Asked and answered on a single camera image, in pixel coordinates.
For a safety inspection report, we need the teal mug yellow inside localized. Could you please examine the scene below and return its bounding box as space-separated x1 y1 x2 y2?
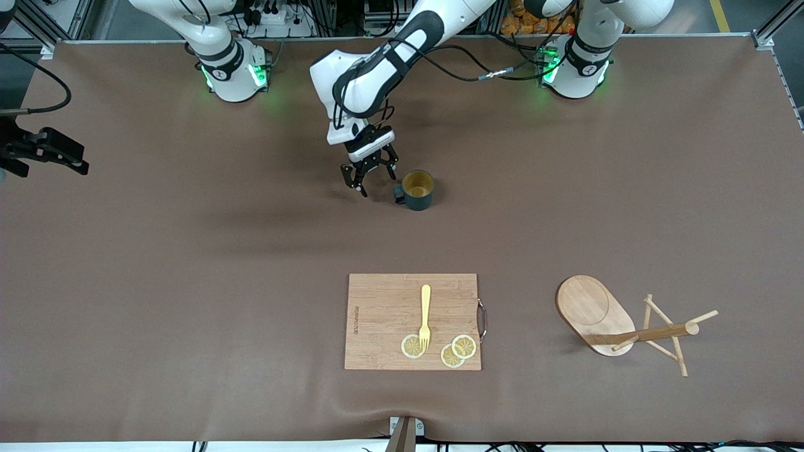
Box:
394 169 435 212

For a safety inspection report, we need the wooden mug rack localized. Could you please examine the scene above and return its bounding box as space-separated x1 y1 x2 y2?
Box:
555 274 719 378

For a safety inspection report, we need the silver terminal block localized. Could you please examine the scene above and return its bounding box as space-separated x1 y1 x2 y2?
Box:
363 19 415 37

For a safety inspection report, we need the brown table mat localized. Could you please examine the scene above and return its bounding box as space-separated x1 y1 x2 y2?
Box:
0 36 804 444

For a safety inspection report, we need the yellow plastic fork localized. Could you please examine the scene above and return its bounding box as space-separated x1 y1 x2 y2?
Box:
419 284 433 352

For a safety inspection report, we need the white power strip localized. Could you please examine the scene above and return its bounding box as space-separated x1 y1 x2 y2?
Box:
242 3 317 38

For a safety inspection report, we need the orange bread rolls pile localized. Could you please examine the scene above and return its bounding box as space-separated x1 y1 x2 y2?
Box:
501 0 579 36

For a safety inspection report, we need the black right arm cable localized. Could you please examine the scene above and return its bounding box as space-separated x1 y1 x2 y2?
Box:
0 41 72 116

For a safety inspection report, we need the aluminium frame post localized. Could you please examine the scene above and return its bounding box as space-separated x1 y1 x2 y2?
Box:
752 0 804 52
0 0 95 58

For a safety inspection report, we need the bamboo cutting board metal handle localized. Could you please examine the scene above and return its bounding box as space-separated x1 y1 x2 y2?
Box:
344 273 487 371

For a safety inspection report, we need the metal camera mount bar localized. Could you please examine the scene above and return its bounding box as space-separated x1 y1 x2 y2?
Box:
384 416 425 452

